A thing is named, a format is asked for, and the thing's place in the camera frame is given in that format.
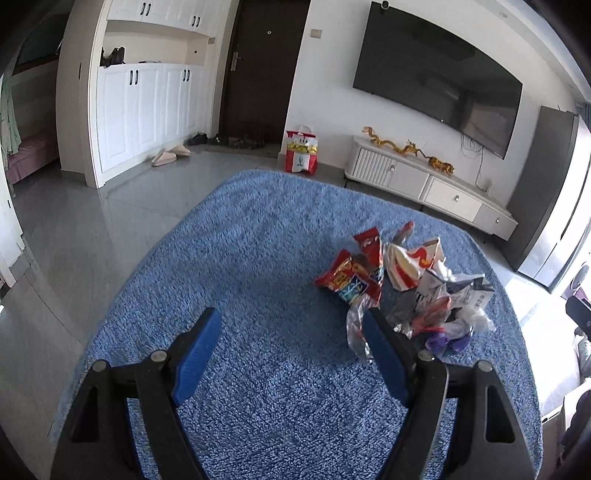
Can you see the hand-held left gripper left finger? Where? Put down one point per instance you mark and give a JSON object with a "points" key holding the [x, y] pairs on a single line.
{"points": [[198, 355]]}

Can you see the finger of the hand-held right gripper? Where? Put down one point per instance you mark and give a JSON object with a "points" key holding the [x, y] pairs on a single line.
{"points": [[581, 314]]}

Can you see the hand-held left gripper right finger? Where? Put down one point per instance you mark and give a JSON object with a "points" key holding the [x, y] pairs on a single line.
{"points": [[383, 350]]}

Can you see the clear plastic wrapper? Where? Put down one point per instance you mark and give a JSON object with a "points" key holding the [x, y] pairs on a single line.
{"points": [[358, 327]]}

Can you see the purple wrapper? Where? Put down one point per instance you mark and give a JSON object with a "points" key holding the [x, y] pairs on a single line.
{"points": [[438, 341]]}

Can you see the small red wrapper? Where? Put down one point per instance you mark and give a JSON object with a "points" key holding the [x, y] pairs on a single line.
{"points": [[431, 316]]}

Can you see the wide red snack packet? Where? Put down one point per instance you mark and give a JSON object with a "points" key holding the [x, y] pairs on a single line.
{"points": [[344, 277]]}

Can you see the white red paper carton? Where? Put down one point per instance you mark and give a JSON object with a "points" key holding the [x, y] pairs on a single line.
{"points": [[406, 267]]}

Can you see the white plastic bag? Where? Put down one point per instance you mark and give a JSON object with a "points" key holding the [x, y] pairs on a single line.
{"points": [[475, 321]]}

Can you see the white printed packet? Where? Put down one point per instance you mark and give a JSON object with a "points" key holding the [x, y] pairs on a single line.
{"points": [[471, 290]]}

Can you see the tall red snack packet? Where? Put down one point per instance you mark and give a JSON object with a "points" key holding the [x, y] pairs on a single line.
{"points": [[369, 244]]}

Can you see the thin red clear wrapper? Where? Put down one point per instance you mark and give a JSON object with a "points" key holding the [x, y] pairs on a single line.
{"points": [[405, 230]]}

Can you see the blue shaggy rug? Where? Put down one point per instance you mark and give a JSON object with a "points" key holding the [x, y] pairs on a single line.
{"points": [[258, 258]]}

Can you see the tall grey cabinet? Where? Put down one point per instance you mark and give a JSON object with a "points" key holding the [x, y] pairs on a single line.
{"points": [[540, 184]]}

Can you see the white television cabinet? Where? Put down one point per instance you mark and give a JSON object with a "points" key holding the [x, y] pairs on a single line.
{"points": [[415, 177]]}

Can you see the gold tiger figurine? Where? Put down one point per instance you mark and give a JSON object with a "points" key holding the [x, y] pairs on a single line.
{"points": [[441, 165]]}

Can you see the beige slipper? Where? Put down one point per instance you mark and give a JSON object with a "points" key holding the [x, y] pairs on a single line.
{"points": [[164, 158], [181, 150]]}

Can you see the gold dragon figurine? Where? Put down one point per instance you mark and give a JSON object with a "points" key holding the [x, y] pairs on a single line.
{"points": [[397, 147]]}

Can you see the red white shopping bag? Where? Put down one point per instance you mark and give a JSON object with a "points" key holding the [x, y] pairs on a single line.
{"points": [[300, 159]]}

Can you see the dark shoe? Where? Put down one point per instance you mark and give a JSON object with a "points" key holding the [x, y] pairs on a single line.
{"points": [[197, 138], [217, 139]]}

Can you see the pair of dark sandals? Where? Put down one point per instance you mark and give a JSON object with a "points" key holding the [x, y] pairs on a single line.
{"points": [[247, 143]]}

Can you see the white shoe cabinet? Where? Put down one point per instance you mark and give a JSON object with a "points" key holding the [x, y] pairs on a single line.
{"points": [[138, 106]]}

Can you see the pink bed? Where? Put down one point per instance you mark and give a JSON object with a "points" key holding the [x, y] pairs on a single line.
{"points": [[32, 159]]}

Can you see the dark brown entrance door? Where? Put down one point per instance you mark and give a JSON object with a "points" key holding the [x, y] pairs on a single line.
{"points": [[263, 69]]}

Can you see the hanging green cloth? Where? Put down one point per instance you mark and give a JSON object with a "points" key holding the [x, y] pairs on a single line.
{"points": [[10, 120]]}

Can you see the black handbag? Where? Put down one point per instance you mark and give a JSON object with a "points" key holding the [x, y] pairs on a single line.
{"points": [[113, 57]]}

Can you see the wall-mounted black television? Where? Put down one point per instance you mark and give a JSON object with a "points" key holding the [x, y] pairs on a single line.
{"points": [[434, 78]]}

